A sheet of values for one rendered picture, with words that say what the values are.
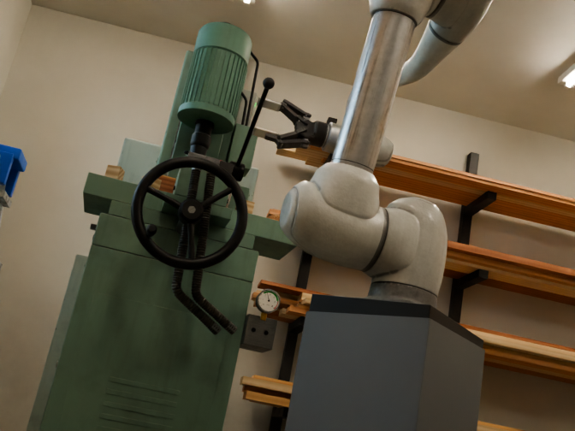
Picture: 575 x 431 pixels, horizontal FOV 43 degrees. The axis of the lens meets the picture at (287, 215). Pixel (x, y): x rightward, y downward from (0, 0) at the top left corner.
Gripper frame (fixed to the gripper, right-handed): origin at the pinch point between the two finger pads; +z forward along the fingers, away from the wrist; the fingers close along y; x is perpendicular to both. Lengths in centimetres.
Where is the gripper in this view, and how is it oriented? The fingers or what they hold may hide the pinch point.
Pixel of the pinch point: (259, 116)
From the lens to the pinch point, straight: 212.3
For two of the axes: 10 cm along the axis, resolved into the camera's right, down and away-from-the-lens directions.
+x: 3.1, -6.4, -7.0
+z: -9.5, -2.6, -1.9
